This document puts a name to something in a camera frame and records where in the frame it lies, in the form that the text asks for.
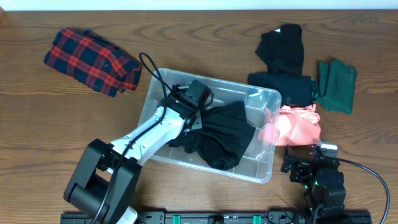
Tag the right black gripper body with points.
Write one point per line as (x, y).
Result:
(301, 173)

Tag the red navy plaid shirt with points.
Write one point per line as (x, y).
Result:
(93, 61)

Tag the pink folded garment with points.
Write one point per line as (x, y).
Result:
(296, 126)

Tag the black garment with tag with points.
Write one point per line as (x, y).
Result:
(282, 51)

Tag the clear plastic storage container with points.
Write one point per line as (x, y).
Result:
(262, 107)

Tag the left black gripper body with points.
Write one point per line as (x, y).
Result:
(195, 114)

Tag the large black garment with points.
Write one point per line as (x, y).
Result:
(223, 139)

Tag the dark navy folded garment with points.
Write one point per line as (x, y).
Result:
(294, 90)

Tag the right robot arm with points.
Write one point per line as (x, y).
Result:
(326, 197)

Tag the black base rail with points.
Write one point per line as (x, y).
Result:
(270, 217)

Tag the dark green garment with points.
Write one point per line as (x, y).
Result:
(336, 86)

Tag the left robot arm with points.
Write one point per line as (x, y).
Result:
(103, 182)

